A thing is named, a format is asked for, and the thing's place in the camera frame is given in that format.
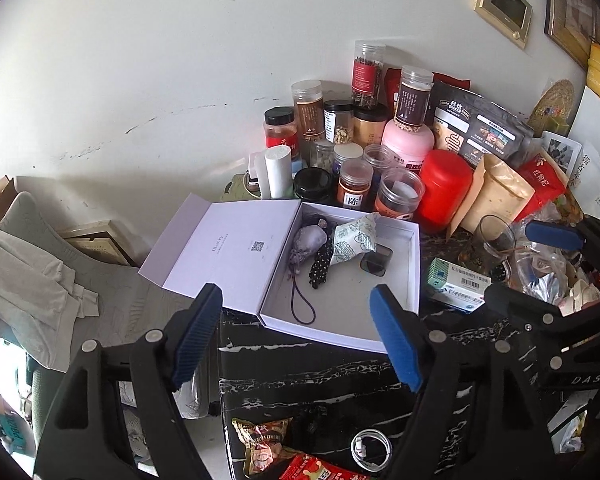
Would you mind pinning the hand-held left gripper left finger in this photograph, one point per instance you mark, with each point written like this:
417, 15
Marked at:
197, 340

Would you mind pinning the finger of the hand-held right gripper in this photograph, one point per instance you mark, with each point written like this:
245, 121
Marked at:
555, 235
580, 330

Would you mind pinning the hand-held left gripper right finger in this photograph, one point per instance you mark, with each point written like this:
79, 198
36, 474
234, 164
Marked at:
395, 340

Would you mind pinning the dark square compact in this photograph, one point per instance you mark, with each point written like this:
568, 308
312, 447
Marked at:
377, 260

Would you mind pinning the white storage box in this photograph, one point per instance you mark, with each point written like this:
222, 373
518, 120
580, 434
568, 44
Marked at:
230, 250

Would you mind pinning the black polka dot cloth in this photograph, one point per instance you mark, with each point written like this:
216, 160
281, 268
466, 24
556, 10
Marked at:
321, 265

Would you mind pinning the patterned white tissue pack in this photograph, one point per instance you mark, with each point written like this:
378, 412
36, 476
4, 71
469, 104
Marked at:
352, 240

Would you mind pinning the gold snack packet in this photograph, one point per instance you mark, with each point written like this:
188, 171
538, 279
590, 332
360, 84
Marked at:
262, 447

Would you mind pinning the lavender sachet pouch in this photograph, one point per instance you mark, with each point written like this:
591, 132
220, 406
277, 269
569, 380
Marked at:
305, 250

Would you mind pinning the red snack packet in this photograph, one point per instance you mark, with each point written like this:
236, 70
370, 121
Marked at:
320, 470

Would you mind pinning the clear plastic bag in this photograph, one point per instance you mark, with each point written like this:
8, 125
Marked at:
540, 280

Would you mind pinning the red pouch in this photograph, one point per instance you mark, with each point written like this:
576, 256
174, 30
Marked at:
545, 180

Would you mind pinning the glass mug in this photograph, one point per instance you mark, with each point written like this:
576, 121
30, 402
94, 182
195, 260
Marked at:
495, 242

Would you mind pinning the trash bin with paper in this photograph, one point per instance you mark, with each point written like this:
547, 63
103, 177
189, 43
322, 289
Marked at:
195, 402

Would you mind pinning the white printed papers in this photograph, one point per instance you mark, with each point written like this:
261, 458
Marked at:
587, 180

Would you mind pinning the kraft paper pouch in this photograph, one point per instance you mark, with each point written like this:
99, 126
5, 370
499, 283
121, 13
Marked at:
495, 195

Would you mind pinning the white green medicine box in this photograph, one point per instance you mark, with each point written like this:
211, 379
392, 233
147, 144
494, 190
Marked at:
455, 285

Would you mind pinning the red canister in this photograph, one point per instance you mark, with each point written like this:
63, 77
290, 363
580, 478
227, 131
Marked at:
444, 190

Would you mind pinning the woven straw fan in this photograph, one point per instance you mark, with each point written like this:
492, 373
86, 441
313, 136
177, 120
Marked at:
552, 107

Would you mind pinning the black printed pouch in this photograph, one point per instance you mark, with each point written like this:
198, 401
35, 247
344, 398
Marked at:
480, 127

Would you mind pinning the wide clear jar orange label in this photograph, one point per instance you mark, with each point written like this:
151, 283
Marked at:
399, 195

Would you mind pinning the green object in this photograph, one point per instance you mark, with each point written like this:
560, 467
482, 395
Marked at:
235, 187

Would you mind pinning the orange powder jar white label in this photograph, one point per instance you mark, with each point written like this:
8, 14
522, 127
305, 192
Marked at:
355, 187

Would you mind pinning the pink jar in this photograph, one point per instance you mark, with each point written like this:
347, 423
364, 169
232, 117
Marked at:
407, 145

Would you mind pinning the black jar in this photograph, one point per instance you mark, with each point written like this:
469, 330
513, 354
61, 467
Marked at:
314, 185

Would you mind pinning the grey garment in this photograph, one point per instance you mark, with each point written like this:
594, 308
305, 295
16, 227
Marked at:
25, 290

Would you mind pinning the white bottle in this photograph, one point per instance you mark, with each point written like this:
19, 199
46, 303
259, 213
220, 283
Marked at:
257, 170

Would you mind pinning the small empty clear jar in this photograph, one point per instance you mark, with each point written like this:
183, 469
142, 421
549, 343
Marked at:
378, 156

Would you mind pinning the white paper roll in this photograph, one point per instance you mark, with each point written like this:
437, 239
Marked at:
279, 172

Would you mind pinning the small clear jar blue contents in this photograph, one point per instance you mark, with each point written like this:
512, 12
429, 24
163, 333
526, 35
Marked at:
347, 156

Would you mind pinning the tall jar dark label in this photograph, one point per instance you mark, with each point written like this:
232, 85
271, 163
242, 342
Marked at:
412, 97

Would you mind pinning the small clear jar with seeds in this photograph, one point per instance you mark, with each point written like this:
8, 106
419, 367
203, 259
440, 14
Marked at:
322, 155

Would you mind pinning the teal printed box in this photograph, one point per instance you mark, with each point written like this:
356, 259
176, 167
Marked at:
12, 432

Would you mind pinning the tan jar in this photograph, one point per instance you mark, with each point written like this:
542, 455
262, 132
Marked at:
371, 127

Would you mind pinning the black-lid jar of nuts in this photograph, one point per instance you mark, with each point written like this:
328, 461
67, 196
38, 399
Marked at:
339, 122

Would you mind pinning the cardboard box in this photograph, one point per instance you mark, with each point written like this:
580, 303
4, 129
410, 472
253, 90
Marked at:
2, 195

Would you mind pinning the tall jar brown label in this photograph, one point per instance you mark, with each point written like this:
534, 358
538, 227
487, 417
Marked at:
307, 112

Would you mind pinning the tall jar red label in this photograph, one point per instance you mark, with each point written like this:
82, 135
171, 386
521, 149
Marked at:
367, 72

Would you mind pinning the wooden frame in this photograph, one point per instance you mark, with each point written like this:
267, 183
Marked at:
100, 245

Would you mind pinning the wall intercom panel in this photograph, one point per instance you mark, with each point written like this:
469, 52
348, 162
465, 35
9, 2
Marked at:
502, 2

